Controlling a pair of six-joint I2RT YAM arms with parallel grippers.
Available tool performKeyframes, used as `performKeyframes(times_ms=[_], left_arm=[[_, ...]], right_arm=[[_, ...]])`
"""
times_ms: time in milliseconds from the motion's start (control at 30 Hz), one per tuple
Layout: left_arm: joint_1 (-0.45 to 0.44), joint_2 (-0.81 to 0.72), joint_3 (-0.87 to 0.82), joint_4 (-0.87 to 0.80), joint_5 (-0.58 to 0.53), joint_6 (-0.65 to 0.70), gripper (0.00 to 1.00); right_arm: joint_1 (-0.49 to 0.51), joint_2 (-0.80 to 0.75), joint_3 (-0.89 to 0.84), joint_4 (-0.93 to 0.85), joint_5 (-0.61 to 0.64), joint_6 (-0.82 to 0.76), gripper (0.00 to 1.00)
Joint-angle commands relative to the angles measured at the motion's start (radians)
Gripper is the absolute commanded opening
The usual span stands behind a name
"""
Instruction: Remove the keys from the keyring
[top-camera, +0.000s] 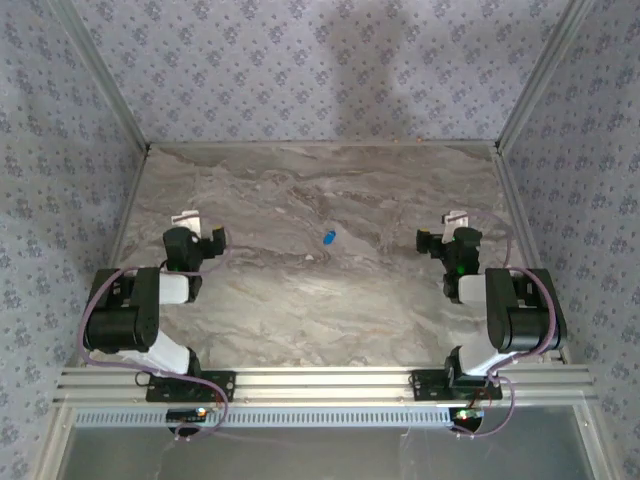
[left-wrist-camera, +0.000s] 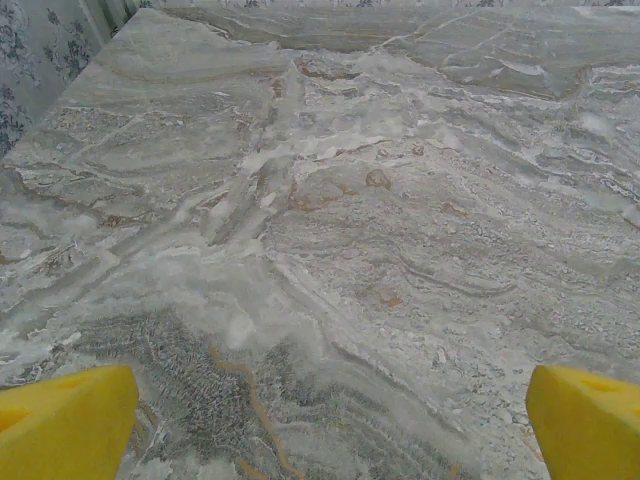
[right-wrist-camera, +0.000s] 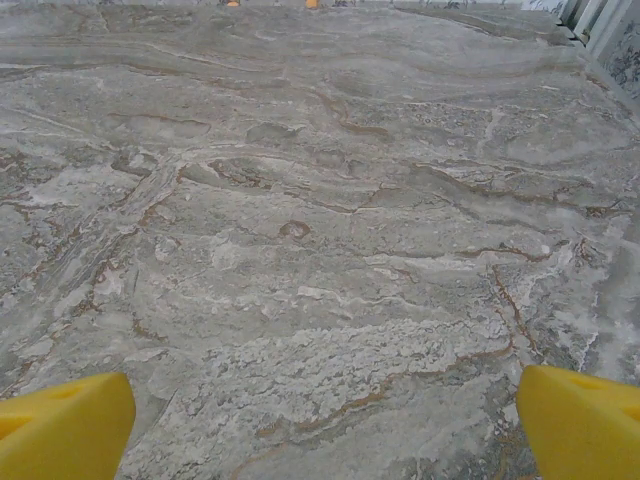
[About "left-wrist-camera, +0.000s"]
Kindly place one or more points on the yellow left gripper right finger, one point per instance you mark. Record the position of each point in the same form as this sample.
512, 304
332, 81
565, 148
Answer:
590, 435

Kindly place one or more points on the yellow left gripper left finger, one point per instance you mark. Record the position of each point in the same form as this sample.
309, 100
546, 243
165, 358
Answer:
60, 430

